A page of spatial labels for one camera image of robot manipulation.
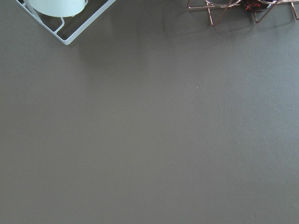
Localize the copper wire bottle basket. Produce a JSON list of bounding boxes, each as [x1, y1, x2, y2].
[[187, 0, 299, 26]]

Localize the white cup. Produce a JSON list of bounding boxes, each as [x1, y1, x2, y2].
[[25, 0, 88, 17]]

